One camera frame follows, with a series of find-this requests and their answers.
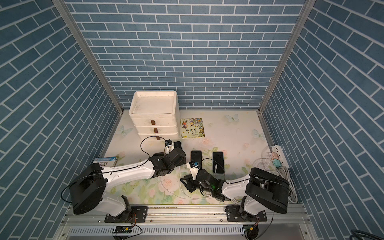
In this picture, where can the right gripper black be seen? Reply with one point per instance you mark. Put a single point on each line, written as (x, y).
(190, 182)

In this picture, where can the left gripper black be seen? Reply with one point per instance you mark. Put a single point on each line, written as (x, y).
(183, 161)

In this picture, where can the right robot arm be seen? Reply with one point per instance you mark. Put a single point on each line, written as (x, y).
(259, 190)

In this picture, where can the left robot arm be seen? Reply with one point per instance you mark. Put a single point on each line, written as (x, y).
(91, 189)

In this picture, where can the colourful children's picture book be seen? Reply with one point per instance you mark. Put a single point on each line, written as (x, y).
(192, 128)

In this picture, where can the white three-drawer storage box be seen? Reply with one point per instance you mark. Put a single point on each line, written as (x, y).
(157, 114)

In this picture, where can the small black controller board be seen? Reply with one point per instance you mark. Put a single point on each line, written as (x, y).
(125, 230)

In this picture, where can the white power strip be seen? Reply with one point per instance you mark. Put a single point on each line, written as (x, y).
(276, 153)

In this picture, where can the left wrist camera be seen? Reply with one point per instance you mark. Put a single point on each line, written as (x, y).
(169, 146)

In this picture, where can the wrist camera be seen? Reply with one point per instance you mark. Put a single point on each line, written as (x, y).
(169, 146)
(194, 169)

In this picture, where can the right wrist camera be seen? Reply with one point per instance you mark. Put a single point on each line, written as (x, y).
(194, 169)

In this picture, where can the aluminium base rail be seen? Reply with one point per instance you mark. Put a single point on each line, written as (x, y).
(191, 214)

